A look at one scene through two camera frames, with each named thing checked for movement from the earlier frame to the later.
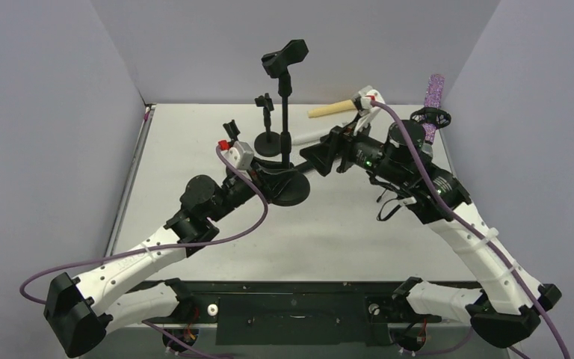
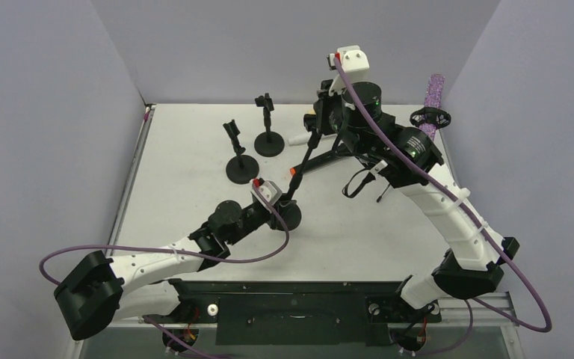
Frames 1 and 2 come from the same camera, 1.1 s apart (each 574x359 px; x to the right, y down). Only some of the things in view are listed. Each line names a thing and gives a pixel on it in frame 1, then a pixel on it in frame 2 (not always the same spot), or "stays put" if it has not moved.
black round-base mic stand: [268, 143] stays put
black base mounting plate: [284, 313] stays put
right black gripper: [335, 150] -> [323, 114]
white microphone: [309, 136] stays put
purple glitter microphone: [433, 98] stays put
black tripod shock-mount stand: [435, 115] stays put
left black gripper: [272, 182] -> [282, 206]
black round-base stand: [285, 60] -> [290, 216]
